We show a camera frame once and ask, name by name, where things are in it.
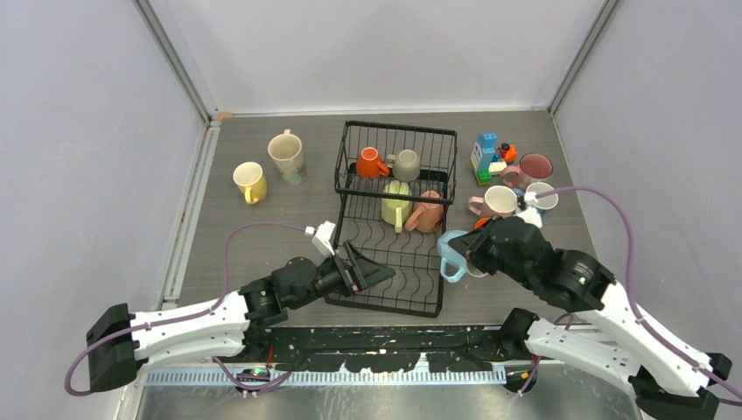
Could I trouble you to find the orange mug front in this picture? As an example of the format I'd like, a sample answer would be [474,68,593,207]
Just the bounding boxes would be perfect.
[473,216,492,229]

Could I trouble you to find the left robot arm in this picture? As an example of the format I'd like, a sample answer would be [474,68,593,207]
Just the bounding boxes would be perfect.
[86,241,396,393]

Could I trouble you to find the salmon pink mug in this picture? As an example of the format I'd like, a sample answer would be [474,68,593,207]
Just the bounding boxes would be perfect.
[404,201,444,233]

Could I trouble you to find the pink faceted mug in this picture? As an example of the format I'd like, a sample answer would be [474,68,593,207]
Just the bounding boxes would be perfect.
[468,185,518,218]

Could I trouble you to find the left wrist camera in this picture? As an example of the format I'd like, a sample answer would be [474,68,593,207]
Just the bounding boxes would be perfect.
[304,220,336,257]

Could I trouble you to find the orange mug on shelf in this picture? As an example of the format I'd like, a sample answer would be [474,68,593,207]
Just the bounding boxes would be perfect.
[356,147,390,179]

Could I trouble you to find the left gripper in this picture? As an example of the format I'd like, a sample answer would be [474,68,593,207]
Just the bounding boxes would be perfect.
[289,240,394,310]

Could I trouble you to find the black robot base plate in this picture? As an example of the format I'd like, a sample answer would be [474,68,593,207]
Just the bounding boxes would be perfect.
[211,324,557,375]

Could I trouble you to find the black wire dish rack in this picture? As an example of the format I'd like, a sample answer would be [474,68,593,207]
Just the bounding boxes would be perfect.
[325,120,458,319]

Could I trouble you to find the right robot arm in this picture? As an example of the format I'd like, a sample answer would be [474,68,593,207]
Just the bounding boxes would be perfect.
[437,217,732,419]

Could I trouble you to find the orange mug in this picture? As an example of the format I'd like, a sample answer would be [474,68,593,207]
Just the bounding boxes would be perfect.
[473,216,492,229]
[356,147,390,179]

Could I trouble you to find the toy block building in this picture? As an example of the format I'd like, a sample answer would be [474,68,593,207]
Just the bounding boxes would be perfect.
[470,133,508,186]

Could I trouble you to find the cream floral tall mug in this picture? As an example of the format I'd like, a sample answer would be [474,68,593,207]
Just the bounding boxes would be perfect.
[267,129,306,186]

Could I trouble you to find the yellow mug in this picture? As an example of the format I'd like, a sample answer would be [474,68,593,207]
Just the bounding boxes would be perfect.
[233,162,268,205]

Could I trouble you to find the light green mug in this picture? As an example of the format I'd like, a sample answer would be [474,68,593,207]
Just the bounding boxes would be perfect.
[381,180,412,233]

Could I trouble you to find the light blue mug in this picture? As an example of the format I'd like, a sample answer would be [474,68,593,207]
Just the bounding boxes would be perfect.
[437,230,487,284]

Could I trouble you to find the pink round mug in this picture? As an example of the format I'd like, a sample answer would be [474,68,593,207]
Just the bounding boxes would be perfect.
[500,153,553,189]

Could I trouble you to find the toy figure orange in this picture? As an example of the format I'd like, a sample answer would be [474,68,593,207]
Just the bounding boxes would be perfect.
[500,143,518,165]

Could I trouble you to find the grey mug on shelf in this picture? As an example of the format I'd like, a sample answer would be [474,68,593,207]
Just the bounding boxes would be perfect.
[385,150,421,182]

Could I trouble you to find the blue mug front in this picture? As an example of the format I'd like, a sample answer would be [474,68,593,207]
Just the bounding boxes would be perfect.
[513,182,559,214]

